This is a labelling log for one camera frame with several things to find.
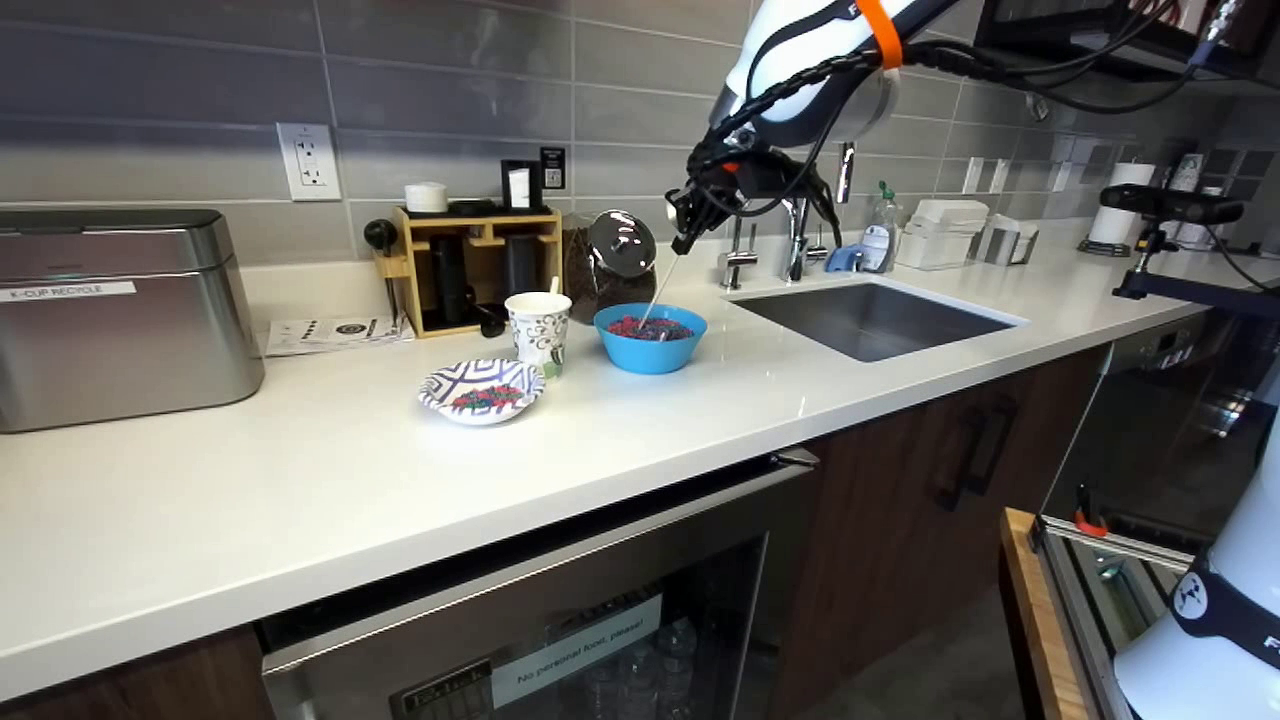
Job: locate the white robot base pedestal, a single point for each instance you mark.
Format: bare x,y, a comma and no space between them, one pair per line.
1223,625

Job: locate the white double wall switch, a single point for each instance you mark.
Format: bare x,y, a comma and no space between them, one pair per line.
986,174

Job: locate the wooden countertop organizer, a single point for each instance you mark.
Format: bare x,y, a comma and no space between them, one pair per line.
406,274

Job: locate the black framed card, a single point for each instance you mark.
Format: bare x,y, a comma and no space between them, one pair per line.
523,185

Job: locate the stainless steel sink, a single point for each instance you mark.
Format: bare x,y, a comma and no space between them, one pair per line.
873,323

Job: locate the small white cup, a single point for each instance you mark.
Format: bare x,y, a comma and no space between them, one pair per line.
427,198

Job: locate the undercounter steel appliance door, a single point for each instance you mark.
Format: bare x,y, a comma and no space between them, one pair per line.
533,600

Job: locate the dark wood lower cabinet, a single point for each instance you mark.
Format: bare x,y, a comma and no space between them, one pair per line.
921,495

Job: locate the white wall outlet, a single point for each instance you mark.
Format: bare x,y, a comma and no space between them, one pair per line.
310,161

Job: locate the dark upper wall shelf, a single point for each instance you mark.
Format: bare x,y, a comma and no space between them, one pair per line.
1123,27

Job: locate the paper card on counter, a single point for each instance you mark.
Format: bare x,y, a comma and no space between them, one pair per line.
325,332

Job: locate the wooden cart edge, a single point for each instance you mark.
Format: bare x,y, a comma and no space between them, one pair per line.
1041,625

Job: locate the white patterned paper cup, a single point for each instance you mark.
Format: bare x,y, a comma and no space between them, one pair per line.
539,325

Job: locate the white paper towel roll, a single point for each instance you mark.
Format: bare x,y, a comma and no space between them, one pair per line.
1123,202

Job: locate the small patterned bowl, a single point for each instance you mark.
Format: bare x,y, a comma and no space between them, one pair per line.
481,388

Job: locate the blue plastic bowl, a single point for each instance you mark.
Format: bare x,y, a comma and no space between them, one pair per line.
649,348

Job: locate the blue sponge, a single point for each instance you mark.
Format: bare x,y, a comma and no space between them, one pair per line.
845,257

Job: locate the black camera on stand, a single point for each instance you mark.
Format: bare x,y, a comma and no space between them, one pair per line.
1175,207

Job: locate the chrome faucet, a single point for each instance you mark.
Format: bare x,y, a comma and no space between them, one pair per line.
736,254
799,241

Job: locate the clear soap bottle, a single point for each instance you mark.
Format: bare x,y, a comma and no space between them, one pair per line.
881,224

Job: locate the black bottle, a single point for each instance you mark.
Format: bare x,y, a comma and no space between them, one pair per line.
527,267
452,282

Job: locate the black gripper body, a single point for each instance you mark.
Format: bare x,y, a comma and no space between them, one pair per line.
733,185

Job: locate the black wall switch plate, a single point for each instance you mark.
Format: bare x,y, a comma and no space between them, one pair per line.
553,164

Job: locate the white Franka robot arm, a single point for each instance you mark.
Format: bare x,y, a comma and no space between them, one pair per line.
801,60

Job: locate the stainless steel bin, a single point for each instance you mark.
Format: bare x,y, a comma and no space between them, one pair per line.
120,323

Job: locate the light chopstick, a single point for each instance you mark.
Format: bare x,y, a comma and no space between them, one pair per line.
647,316

